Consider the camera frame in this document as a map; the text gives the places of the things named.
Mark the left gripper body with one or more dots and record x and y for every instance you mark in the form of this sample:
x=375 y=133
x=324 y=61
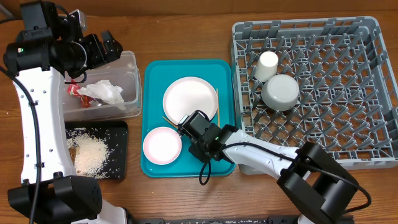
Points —
x=95 y=56

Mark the clear plastic bin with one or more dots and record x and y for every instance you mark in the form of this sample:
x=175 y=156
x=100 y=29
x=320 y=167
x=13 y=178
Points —
x=123 y=73

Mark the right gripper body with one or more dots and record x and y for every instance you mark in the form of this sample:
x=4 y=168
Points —
x=196 y=150

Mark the wooden chopstick diagonal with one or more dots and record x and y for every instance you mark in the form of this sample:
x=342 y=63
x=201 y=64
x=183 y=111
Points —
x=171 y=123

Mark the teal plastic tray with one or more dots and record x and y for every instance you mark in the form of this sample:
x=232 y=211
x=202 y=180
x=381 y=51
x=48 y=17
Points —
x=158 y=76

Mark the white napkin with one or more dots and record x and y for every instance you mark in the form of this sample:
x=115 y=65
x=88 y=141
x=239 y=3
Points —
x=104 y=93

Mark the grey-white bowl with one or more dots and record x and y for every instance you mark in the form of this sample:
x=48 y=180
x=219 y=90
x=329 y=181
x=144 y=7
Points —
x=280 y=93

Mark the grey plastic dish rack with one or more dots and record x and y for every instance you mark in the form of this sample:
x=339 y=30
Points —
x=347 y=102

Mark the wooden chopstick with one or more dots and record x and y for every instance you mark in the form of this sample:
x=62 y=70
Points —
x=218 y=109

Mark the small pink bowl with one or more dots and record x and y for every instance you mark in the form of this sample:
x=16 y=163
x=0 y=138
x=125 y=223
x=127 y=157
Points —
x=162 y=145

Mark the black tray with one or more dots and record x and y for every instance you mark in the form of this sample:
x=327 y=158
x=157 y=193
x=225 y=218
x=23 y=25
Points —
x=118 y=130

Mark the pink plate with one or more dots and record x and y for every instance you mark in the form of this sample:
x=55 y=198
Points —
x=188 y=94

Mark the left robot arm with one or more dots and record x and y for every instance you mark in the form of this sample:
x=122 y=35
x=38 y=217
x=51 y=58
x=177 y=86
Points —
x=51 y=191

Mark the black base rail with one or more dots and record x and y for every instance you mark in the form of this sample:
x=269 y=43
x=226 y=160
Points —
x=284 y=219

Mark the red snack wrapper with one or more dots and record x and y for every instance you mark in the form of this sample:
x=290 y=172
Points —
x=85 y=101

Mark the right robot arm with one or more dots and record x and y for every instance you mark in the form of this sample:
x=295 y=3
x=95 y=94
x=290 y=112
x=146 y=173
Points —
x=314 y=182

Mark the white cup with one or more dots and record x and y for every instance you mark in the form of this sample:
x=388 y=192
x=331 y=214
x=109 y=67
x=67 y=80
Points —
x=266 y=66

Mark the food scraps rice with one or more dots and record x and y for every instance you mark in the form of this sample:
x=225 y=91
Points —
x=93 y=154

